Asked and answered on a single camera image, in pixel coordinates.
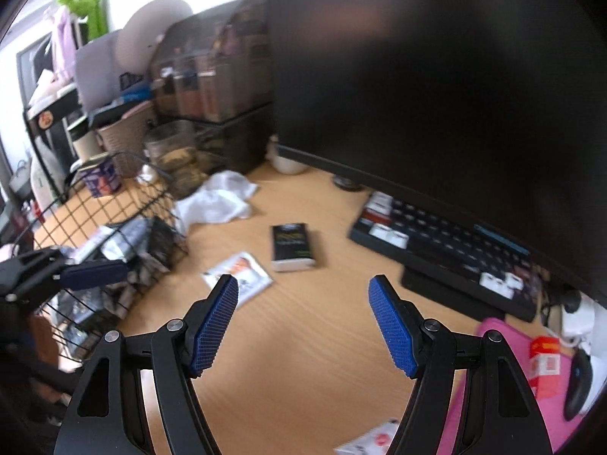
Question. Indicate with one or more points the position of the white bag green print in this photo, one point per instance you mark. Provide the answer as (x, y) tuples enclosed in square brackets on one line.
[(45, 175)]

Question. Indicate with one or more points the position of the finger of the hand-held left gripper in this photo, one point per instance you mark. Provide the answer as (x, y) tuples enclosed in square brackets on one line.
[(95, 273)]

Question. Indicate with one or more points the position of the grey paper sheet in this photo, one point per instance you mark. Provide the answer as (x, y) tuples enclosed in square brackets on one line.
[(95, 71)]

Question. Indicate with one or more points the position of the pink desk mat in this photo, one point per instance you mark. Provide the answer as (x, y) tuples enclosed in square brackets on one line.
[(555, 422)]

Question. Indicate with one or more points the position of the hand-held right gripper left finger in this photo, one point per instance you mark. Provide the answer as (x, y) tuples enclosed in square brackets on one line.
[(216, 327)]

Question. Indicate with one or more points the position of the red and white box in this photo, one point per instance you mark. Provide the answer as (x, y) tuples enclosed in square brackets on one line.
[(545, 365)]

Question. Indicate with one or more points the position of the lavender cloth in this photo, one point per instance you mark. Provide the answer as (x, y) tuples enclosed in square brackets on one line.
[(61, 42)]

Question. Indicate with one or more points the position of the green plush toy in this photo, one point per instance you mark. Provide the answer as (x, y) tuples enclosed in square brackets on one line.
[(85, 7)]

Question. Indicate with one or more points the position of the white pizza-print packet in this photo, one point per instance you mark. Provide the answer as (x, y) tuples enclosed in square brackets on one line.
[(251, 279)]

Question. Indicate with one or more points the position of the black keyboard white keys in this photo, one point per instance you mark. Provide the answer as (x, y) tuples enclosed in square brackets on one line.
[(441, 241)]

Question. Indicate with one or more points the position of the crumpled white tissue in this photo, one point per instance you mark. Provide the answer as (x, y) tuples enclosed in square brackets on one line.
[(213, 199)]

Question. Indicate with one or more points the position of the brown woven plastic basket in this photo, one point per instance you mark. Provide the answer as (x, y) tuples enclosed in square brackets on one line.
[(128, 142)]

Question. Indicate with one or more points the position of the black metal rack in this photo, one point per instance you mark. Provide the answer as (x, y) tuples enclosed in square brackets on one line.
[(61, 104)]

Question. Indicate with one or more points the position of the clear glass cup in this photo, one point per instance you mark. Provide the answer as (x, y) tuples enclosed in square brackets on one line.
[(175, 151)]

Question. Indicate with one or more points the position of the white insulated tumbler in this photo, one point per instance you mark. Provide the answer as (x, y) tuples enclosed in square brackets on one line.
[(86, 147)]

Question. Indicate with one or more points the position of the small white object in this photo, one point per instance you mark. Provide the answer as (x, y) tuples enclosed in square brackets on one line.
[(149, 174)]

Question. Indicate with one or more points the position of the black gold-print carton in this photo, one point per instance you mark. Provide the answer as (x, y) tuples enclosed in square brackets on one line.
[(290, 246)]

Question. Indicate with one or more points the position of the black computer mouse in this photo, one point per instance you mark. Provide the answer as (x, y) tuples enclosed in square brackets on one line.
[(579, 384)]

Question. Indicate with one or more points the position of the cream ceramic vase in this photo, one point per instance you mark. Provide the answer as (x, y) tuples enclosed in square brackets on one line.
[(287, 163)]

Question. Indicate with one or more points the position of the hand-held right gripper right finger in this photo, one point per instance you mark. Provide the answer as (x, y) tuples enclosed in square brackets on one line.
[(393, 327)]

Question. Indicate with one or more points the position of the blue meat tin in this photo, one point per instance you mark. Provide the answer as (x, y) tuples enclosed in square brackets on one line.
[(99, 177)]

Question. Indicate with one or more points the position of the black curved monitor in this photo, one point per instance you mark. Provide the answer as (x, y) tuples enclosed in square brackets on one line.
[(427, 80)]

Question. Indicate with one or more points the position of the blue plastic packet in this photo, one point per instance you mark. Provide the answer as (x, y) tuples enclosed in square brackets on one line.
[(136, 92)]

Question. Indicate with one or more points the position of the white red-print snack packet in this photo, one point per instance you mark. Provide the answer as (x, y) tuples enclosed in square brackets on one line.
[(370, 441)]

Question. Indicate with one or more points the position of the dark acrylic cosmetic organizer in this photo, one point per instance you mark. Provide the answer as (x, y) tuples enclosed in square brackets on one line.
[(208, 57)]

